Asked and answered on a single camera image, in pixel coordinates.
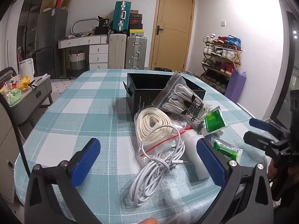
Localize silver suitcase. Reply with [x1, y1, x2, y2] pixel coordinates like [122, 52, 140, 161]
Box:
[125, 35, 148, 70]

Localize grey office chair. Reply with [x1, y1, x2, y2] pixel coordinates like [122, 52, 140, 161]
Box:
[0, 67, 18, 85]

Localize white cabinet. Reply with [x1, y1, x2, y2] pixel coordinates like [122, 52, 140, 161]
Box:
[0, 103, 27, 203]

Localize grey side table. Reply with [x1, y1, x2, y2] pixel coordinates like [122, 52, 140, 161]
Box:
[0, 73, 53, 125]

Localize white charging cable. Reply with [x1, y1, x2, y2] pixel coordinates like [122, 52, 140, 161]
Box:
[129, 125, 188, 204]

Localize black cardboard box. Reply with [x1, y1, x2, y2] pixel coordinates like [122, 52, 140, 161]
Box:
[123, 73, 206, 122]

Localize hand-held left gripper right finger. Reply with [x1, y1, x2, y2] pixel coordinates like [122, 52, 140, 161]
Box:
[196, 138, 274, 224]

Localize person's right hand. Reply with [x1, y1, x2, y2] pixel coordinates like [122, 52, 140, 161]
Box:
[267, 159, 280, 185]

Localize black paper bag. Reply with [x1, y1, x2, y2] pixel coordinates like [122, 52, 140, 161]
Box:
[98, 16, 111, 28]

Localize purple paper bag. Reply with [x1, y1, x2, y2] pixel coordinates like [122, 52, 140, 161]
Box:
[224, 70, 247, 104]

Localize white desk with drawers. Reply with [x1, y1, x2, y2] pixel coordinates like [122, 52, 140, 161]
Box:
[58, 35, 109, 70]

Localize white oval hoop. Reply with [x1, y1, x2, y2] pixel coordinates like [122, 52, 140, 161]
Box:
[71, 18, 99, 36]

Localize beige suitcase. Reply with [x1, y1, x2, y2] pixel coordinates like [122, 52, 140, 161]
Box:
[108, 33, 128, 69]

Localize teal checkered tablecloth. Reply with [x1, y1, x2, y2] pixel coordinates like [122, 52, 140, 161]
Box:
[14, 69, 272, 224]

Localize yellow snack packets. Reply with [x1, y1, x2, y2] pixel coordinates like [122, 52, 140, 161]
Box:
[17, 75, 32, 89]

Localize small green sachet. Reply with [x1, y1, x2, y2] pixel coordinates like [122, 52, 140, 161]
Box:
[213, 139, 243, 163]

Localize dark glass cabinet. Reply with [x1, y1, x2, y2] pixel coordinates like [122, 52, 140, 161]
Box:
[17, 0, 50, 74]

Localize bag of cream laces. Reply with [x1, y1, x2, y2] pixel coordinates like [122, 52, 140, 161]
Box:
[135, 106, 181, 146]

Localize zip bag of white laces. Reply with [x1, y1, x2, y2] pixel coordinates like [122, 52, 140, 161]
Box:
[151, 72, 212, 125]

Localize large green sachet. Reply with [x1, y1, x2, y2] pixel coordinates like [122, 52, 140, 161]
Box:
[202, 106, 229, 136]

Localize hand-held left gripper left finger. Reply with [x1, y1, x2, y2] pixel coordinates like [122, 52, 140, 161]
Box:
[24, 138, 101, 224]

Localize white printed paper packet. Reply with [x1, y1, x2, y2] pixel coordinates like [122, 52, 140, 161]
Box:
[168, 113, 195, 131]

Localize teal suitcase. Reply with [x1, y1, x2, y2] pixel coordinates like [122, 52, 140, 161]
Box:
[112, 1, 132, 34]

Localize white kettle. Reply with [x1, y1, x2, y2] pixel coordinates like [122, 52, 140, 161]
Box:
[19, 58, 36, 77]

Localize wooden shoe rack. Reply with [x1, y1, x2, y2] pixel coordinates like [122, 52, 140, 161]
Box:
[200, 40, 243, 92]

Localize white cotton wad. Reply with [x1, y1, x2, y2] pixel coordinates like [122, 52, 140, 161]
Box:
[184, 131, 211, 181]

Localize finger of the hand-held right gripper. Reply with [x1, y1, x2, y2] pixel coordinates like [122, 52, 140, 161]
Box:
[249, 118, 291, 137]
[243, 131, 291, 157]

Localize pile of dark shoes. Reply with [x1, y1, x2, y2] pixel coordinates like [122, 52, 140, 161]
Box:
[153, 67, 202, 80]

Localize woven laundry basket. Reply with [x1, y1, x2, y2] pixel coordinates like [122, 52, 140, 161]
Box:
[67, 51, 87, 71]

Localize rows of shoes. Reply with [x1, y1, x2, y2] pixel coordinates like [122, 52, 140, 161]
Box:
[201, 34, 235, 88]

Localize wooden door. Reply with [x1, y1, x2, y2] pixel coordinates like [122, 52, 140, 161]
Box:
[151, 0, 196, 72]

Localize grey refrigerator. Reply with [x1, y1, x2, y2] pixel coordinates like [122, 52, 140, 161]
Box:
[35, 8, 69, 79]

